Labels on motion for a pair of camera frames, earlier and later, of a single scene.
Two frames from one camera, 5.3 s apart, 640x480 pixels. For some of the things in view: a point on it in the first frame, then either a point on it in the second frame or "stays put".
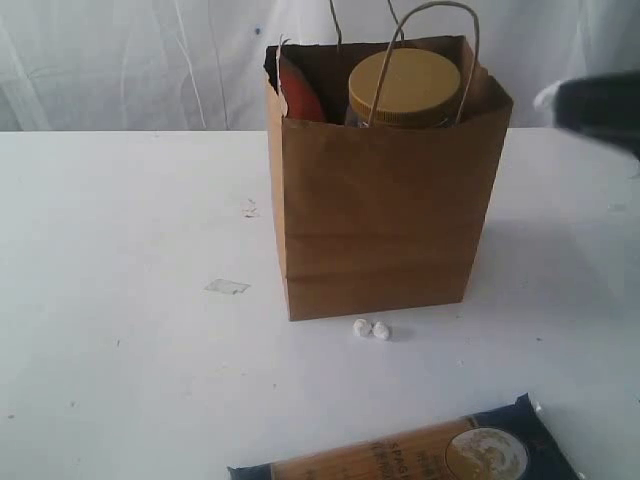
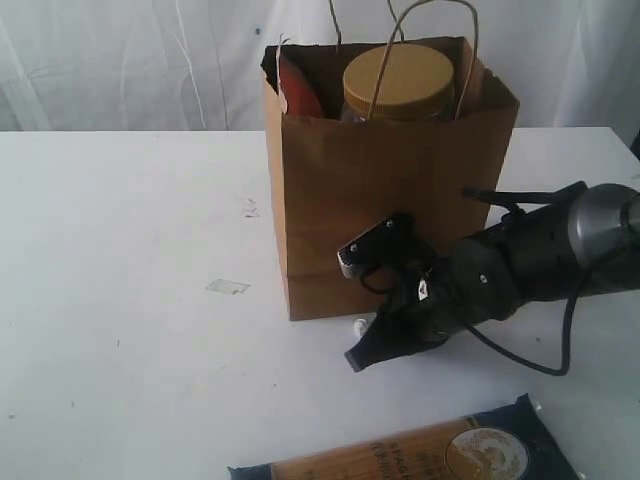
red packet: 301,97 stays put
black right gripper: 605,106 → 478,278
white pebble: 360,327 stays put
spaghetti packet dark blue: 506,443 stays put
